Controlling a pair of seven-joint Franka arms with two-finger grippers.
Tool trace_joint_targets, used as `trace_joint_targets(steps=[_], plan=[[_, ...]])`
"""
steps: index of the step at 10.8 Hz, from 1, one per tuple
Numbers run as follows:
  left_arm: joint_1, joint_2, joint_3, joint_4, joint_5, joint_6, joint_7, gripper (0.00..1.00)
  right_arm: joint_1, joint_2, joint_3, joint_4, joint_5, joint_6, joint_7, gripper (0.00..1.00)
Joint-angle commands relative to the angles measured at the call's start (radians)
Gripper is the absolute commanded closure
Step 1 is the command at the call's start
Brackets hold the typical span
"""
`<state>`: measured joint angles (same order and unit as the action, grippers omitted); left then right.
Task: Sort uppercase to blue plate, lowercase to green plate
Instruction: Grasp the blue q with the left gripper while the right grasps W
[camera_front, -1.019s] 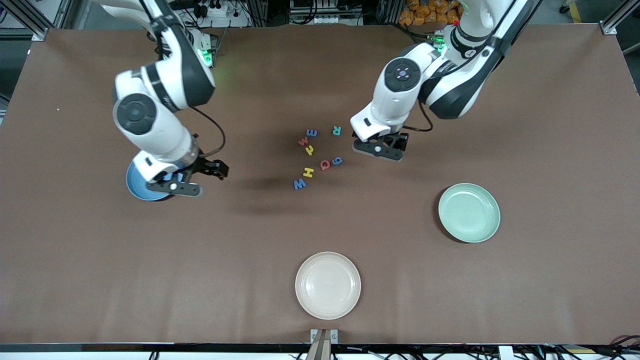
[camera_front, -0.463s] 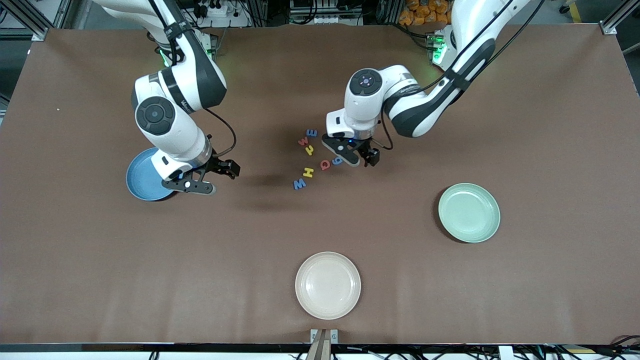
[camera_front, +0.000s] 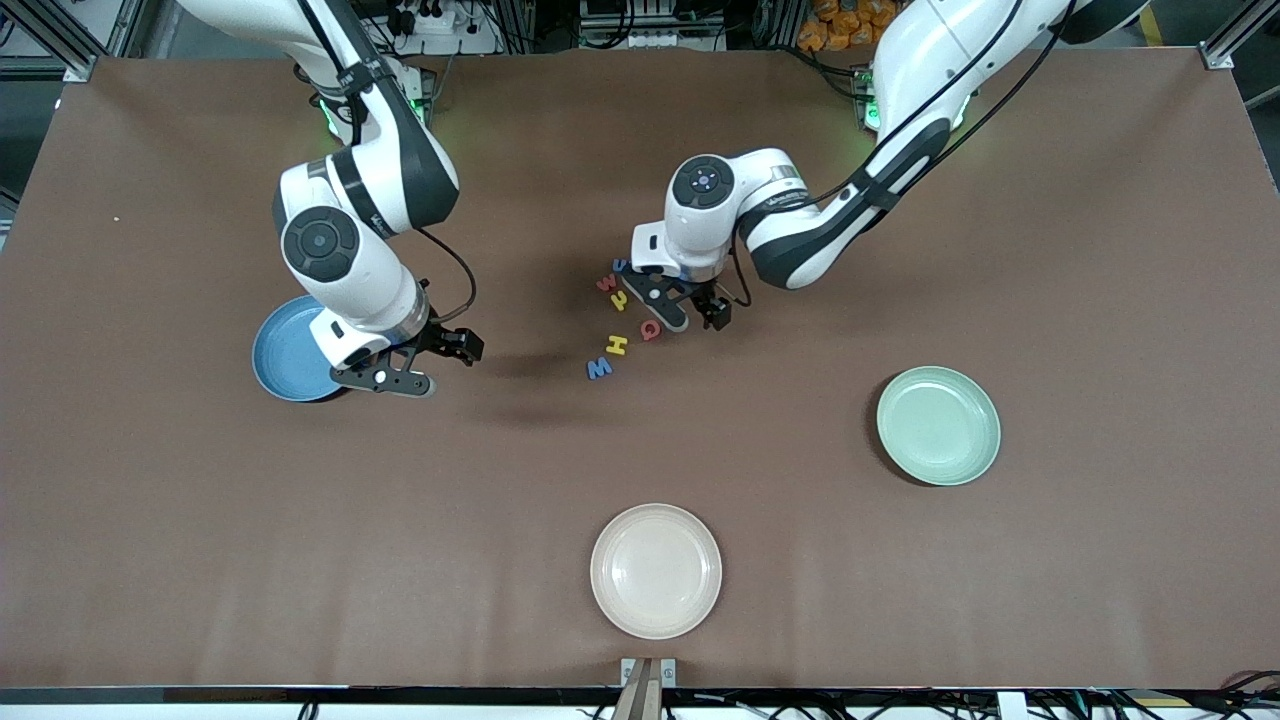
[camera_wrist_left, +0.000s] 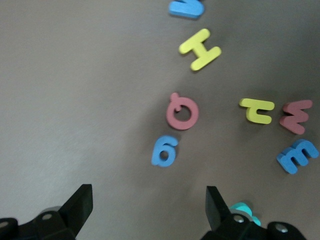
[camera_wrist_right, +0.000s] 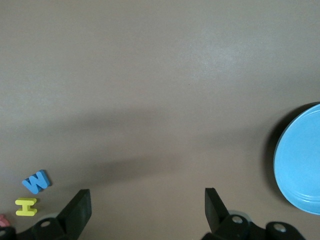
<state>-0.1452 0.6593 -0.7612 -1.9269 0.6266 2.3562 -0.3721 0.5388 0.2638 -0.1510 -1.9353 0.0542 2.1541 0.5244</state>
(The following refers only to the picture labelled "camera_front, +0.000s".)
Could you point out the blue round plate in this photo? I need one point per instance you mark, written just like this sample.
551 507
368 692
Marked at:
285 355

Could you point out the dark electronics rack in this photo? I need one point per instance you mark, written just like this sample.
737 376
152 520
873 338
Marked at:
650 20

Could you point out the metal bracket with wooden post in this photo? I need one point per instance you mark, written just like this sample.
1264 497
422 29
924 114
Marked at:
648 690

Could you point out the green round plate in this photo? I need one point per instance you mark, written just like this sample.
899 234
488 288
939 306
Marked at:
940 425

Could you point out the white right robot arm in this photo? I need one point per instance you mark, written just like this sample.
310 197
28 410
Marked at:
400 170

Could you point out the red foam letter Q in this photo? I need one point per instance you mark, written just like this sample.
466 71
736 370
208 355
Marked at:
644 331

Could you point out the yellow foam letter H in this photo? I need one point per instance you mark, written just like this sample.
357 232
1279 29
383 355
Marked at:
616 346

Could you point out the orange objects pile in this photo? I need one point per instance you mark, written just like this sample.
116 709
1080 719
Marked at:
840 25

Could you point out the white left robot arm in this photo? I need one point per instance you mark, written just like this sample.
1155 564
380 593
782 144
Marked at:
930 50

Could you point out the brown table mat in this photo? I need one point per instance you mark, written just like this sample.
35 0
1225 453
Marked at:
200 560

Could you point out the cream round plate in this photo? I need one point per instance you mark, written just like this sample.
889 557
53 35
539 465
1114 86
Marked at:
655 570

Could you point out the white power strip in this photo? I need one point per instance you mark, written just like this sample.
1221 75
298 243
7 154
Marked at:
440 40

